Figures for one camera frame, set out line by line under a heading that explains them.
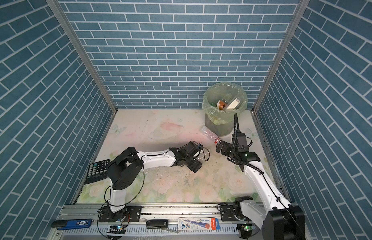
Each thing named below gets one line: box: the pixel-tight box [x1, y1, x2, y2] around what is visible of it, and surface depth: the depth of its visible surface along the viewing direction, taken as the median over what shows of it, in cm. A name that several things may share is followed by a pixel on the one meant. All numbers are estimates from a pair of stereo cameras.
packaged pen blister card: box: [177, 217, 221, 231], surface depth 72 cm
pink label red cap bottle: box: [200, 125, 220, 144], surface depth 104 cm
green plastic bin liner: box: [202, 82, 248, 125], surface depth 93 cm
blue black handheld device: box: [51, 218, 94, 230], surface depth 70 cm
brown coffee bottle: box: [217, 100, 226, 111], surface depth 98 cm
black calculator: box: [83, 159, 110, 185], surface depth 88 cm
